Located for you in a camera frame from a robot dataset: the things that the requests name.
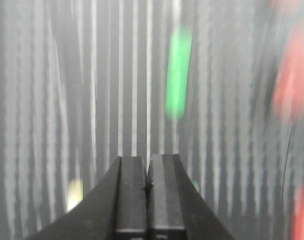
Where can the red push button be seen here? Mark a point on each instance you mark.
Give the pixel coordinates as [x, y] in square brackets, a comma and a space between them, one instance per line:
[288, 94]

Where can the yellow indicator light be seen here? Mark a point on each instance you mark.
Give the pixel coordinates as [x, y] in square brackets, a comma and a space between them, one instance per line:
[74, 194]

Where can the green indicator light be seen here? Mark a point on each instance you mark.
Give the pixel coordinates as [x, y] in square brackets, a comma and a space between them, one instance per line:
[180, 48]

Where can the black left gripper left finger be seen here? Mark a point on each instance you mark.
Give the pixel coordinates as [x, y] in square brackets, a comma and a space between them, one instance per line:
[114, 210]

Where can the black perforated pegboard panel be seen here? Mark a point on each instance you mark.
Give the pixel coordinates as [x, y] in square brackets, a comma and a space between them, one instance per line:
[84, 81]

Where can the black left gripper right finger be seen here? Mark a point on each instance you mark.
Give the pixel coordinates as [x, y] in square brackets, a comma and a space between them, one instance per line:
[175, 209]

